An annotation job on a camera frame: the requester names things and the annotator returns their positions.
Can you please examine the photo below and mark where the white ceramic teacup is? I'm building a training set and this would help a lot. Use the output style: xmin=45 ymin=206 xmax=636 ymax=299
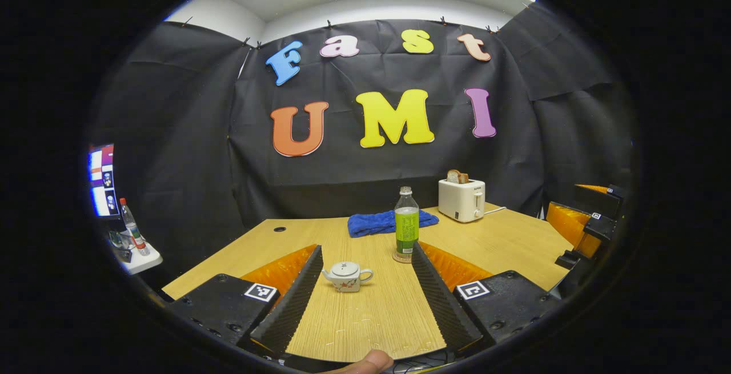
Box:
xmin=322 ymin=268 xmax=374 ymax=293

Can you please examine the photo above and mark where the red cap plastic bottle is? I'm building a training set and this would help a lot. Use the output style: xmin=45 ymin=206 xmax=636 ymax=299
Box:
xmin=119 ymin=198 xmax=150 ymax=257

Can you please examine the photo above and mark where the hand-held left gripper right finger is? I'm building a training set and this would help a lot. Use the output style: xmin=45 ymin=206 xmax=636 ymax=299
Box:
xmin=410 ymin=242 xmax=563 ymax=357

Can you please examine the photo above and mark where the blue towel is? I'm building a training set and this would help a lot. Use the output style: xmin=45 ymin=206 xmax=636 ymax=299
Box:
xmin=348 ymin=210 xmax=440 ymax=238

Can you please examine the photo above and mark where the computer monitor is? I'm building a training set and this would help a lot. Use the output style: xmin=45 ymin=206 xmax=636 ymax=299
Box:
xmin=89 ymin=144 xmax=119 ymax=218

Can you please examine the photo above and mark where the black backdrop cloth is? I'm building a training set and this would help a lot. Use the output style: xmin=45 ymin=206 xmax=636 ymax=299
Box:
xmin=91 ymin=3 xmax=637 ymax=283

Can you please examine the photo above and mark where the green label water bottle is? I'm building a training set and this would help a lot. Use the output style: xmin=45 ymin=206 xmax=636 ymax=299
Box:
xmin=394 ymin=186 xmax=420 ymax=260

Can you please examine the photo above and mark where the white side table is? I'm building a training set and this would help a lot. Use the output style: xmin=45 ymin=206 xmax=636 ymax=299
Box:
xmin=111 ymin=237 xmax=163 ymax=275

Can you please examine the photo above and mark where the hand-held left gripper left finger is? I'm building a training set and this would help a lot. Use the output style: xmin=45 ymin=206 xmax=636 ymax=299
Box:
xmin=166 ymin=244 xmax=324 ymax=360

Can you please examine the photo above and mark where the white toaster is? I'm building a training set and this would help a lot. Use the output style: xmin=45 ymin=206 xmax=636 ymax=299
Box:
xmin=438 ymin=178 xmax=486 ymax=223

